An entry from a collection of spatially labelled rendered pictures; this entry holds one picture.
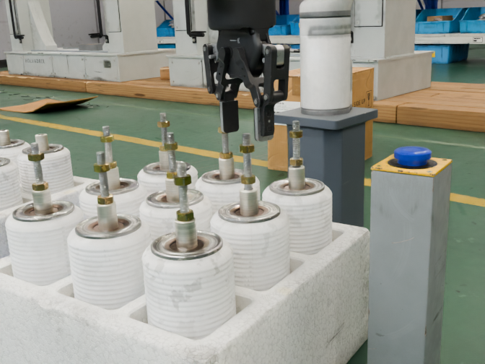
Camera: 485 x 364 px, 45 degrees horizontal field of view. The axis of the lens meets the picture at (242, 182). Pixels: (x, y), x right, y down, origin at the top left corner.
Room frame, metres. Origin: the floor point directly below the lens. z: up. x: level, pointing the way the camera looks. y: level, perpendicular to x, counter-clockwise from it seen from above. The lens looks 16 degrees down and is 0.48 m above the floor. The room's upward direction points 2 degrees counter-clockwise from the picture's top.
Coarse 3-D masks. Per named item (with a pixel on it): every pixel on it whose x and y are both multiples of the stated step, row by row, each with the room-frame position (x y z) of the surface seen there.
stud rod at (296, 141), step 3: (294, 123) 0.76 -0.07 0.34; (297, 123) 0.76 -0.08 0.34; (294, 126) 0.76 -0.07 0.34; (297, 126) 0.76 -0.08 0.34; (294, 129) 0.76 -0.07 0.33; (297, 129) 0.76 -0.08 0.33; (294, 138) 0.76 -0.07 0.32; (297, 138) 0.76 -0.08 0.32; (294, 141) 0.76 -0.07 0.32; (297, 141) 0.76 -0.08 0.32; (294, 144) 0.76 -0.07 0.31; (297, 144) 0.76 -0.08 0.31; (294, 147) 0.76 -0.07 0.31; (297, 147) 0.76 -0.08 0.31; (294, 150) 0.76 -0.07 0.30; (297, 150) 0.76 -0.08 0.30; (294, 153) 0.76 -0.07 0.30; (297, 153) 0.76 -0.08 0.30; (294, 156) 0.76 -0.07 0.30; (297, 156) 0.76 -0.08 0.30; (294, 159) 0.76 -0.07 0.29; (297, 159) 0.76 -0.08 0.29
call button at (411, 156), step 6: (396, 150) 0.63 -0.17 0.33; (402, 150) 0.62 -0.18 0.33; (408, 150) 0.62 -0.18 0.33; (414, 150) 0.62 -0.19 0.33; (420, 150) 0.62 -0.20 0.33; (426, 150) 0.62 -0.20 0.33; (396, 156) 0.62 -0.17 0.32; (402, 156) 0.61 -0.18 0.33; (408, 156) 0.61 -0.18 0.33; (414, 156) 0.61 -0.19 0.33; (420, 156) 0.61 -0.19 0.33; (426, 156) 0.61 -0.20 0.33; (402, 162) 0.62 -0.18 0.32; (408, 162) 0.61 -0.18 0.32; (414, 162) 0.61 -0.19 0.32; (420, 162) 0.61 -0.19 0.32; (426, 162) 0.62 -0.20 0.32
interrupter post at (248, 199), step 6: (240, 192) 0.66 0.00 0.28; (246, 192) 0.65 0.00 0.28; (252, 192) 0.65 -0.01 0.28; (240, 198) 0.66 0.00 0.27; (246, 198) 0.65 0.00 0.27; (252, 198) 0.65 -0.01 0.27; (240, 204) 0.66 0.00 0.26; (246, 204) 0.65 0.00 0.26; (252, 204) 0.65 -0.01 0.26; (240, 210) 0.66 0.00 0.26; (246, 210) 0.65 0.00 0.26; (252, 210) 0.65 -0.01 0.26
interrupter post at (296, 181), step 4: (292, 168) 0.75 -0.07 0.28; (296, 168) 0.75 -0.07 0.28; (300, 168) 0.75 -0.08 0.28; (304, 168) 0.75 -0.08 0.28; (292, 172) 0.75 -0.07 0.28; (296, 172) 0.75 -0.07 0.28; (300, 172) 0.75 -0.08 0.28; (304, 172) 0.75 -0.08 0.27; (292, 176) 0.75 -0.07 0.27; (296, 176) 0.75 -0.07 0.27; (300, 176) 0.75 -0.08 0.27; (304, 176) 0.75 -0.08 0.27; (292, 180) 0.75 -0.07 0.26; (296, 180) 0.75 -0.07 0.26; (300, 180) 0.75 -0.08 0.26; (304, 180) 0.75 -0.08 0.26; (292, 184) 0.75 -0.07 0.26; (296, 184) 0.75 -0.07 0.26; (300, 184) 0.75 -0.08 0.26; (304, 184) 0.75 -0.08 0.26; (292, 188) 0.75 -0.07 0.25; (296, 188) 0.75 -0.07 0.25; (300, 188) 0.75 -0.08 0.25
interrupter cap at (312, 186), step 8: (272, 184) 0.77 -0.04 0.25; (280, 184) 0.77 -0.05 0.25; (288, 184) 0.77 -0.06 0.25; (312, 184) 0.76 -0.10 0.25; (320, 184) 0.76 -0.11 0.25; (280, 192) 0.73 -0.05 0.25; (288, 192) 0.73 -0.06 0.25; (296, 192) 0.73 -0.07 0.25; (304, 192) 0.72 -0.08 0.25; (312, 192) 0.73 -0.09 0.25
